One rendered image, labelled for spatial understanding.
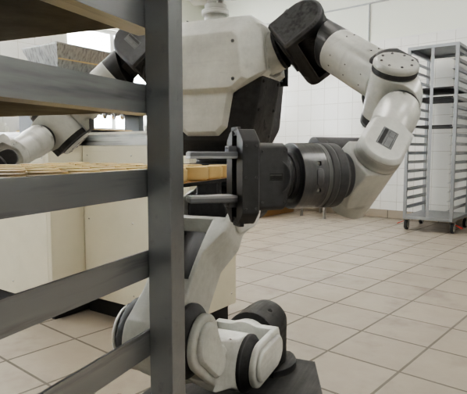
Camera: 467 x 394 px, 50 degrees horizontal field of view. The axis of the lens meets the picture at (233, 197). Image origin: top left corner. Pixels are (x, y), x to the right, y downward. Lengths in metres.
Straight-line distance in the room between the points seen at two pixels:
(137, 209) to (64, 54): 0.84
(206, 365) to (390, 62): 0.64
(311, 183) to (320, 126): 6.08
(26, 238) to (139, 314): 1.73
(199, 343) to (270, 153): 0.45
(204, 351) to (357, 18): 5.95
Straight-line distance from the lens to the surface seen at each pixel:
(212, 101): 1.12
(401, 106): 0.86
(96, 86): 0.49
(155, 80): 0.55
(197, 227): 1.13
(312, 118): 6.79
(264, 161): 0.63
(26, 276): 2.73
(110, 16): 0.53
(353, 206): 0.73
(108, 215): 2.47
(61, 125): 1.30
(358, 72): 0.99
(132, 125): 3.04
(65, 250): 2.57
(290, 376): 1.55
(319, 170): 0.65
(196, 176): 0.74
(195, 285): 1.02
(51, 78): 0.45
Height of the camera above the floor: 0.82
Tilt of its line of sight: 5 degrees down
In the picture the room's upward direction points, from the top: straight up
